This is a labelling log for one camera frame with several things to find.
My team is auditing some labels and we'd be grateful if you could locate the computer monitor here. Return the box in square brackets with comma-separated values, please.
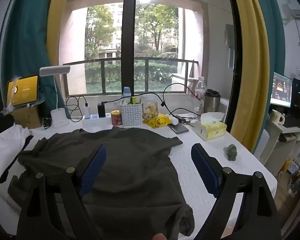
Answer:
[269, 72, 293, 108]

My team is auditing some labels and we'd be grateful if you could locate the green stone figurine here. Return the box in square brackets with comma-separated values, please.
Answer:
[224, 144, 238, 162]

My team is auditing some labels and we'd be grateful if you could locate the white side desk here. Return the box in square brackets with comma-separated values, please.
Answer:
[259, 119, 300, 173]

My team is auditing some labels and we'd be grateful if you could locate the yellow snack bag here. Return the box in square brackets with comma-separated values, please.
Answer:
[143, 114, 174, 128]

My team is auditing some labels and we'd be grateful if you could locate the clear jar of snacks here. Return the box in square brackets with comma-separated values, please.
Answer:
[141, 95, 158, 122]

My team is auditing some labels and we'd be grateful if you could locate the red can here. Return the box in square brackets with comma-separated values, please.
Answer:
[111, 110, 123, 126]

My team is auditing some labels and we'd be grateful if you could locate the white tube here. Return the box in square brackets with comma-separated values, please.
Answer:
[165, 114, 179, 125]

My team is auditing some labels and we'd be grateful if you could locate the thin black charger cable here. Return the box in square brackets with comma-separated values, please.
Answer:
[66, 95, 88, 123]

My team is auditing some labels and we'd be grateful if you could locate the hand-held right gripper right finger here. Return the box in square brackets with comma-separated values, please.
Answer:
[191, 143, 282, 240]

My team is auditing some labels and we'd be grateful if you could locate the clear water bottle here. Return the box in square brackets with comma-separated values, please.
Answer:
[194, 77, 207, 117]

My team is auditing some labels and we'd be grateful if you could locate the bottle with blue cap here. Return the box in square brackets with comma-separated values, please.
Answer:
[122, 87, 132, 104]

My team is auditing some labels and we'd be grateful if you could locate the white power strip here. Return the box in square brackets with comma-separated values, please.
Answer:
[82, 114, 112, 125]

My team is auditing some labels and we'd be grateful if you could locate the tablet with yellow screen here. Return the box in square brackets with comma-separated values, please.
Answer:
[6, 74, 40, 107]

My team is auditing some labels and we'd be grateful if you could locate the white mug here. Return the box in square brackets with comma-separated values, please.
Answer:
[270, 110, 286, 125]

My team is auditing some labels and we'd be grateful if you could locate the black balcony railing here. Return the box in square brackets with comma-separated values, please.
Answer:
[62, 57, 199, 93]

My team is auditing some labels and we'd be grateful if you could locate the white desk lamp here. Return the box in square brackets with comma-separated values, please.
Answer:
[39, 65, 71, 128]

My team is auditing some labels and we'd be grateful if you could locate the yellow tissue box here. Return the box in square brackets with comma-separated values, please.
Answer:
[194, 112, 227, 140]

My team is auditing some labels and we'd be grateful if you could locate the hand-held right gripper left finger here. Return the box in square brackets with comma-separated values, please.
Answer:
[16, 144, 107, 240]

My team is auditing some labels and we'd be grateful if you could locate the dark strap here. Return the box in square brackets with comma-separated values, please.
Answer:
[0, 135, 34, 183]

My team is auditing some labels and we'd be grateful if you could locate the white textured table mat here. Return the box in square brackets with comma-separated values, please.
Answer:
[0, 125, 278, 240]

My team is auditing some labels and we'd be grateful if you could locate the grey smartphone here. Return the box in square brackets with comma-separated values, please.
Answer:
[168, 123, 190, 134]

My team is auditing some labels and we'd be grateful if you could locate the white plastic basket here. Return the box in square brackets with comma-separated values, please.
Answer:
[120, 100, 143, 128]

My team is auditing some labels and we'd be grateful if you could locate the yellow curtain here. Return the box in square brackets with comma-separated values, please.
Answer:
[46, 0, 74, 68]
[229, 0, 270, 154]

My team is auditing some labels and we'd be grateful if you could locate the cardboard box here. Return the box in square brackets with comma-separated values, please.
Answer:
[14, 104, 43, 128]

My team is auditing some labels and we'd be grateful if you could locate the teal curtain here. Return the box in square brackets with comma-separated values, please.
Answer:
[251, 0, 287, 155]
[1, 0, 65, 119]

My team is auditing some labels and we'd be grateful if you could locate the olive green t-shirt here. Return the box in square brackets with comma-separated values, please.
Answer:
[8, 127, 195, 240]

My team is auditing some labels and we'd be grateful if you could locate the long black cable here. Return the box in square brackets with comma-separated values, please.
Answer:
[101, 82, 202, 120]

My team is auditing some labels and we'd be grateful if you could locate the black power adapter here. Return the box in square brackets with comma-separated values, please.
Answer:
[97, 101, 107, 118]

